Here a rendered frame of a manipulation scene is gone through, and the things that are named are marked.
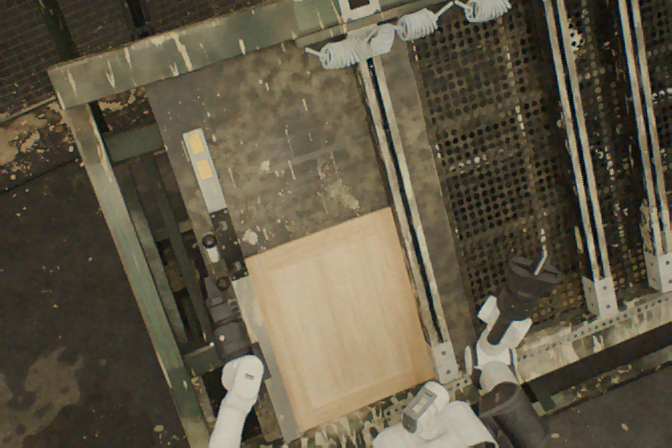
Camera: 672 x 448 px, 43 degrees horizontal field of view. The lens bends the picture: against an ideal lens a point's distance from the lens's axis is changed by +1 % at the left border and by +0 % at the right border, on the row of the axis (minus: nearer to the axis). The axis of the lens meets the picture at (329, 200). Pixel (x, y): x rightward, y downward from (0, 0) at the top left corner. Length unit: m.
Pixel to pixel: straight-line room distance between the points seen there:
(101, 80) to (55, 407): 1.93
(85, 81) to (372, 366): 1.15
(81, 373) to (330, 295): 1.61
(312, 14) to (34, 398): 2.21
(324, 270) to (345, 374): 0.33
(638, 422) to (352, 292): 1.63
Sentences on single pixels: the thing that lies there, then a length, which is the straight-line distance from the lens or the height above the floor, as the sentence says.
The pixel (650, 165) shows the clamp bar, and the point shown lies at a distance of 2.70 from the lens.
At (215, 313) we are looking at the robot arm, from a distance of 2.12.
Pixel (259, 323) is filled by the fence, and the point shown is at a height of 1.20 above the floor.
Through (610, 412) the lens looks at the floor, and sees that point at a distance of 3.66.
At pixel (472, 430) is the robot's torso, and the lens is 2.07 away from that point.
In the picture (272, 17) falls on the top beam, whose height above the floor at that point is 1.84.
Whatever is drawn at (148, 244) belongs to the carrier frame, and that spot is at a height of 0.79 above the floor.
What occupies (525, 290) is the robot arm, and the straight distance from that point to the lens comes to 2.03.
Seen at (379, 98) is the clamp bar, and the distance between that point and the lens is 2.27.
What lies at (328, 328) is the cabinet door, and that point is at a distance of 2.43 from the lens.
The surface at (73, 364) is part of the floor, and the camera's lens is 3.76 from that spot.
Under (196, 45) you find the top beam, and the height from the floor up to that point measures 1.83.
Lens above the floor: 3.31
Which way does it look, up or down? 57 degrees down
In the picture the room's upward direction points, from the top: 2 degrees counter-clockwise
